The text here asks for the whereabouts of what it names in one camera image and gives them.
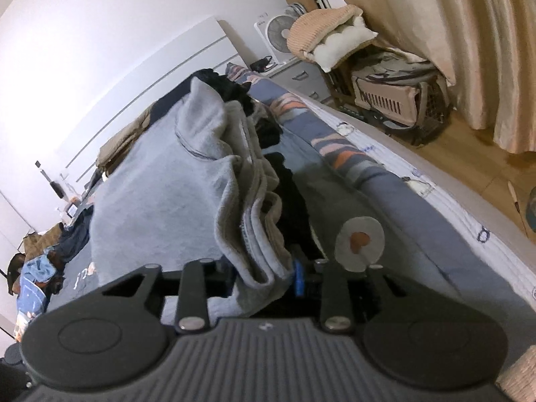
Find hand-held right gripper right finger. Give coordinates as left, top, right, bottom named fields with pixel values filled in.
left=292, top=258, right=420, bottom=336

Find white headboard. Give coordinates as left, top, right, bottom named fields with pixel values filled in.
left=56, top=16, right=262, bottom=187

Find light blue denim garment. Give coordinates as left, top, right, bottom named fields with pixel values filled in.
left=23, top=257, right=57, bottom=282

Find folded khaki blankets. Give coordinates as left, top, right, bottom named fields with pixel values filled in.
left=95, top=105, right=156, bottom=173

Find beige plush pet bed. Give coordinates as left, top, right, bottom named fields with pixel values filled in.
left=286, top=4, right=380, bottom=73

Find white appliance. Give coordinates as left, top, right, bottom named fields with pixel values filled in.
left=253, top=3, right=308, bottom=66

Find navy garment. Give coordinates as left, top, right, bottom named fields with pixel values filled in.
left=52, top=207, right=95, bottom=262

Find grey sweatshirt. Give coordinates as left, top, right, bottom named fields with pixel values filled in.
left=89, top=77, right=294, bottom=320

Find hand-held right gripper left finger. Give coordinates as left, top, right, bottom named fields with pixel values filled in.
left=103, top=258, right=238, bottom=336

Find beige pet carrier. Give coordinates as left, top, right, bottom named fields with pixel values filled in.
left=351, top=48, right=454, bottom=148

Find grey printed bed quilt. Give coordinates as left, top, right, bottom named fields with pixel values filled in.
left=42, top=62, right=520, bottom=315

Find beige curtain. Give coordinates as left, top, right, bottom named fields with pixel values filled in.
left=324, top=0, right=536, bottom=154

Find grey drawer cabinet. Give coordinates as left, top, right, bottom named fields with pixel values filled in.
left=267, top=58, right=332, bottom=103

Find small black pouch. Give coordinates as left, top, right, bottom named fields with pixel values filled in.
left=250, top=56, right=276, bottom=73

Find thin wooden stick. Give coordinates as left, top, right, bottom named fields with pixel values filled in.
left=507, top=180, right=529, bottom=236

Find blue orange printed blanket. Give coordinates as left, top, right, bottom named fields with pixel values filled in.
left=14, top=272, right=55, bottom=336

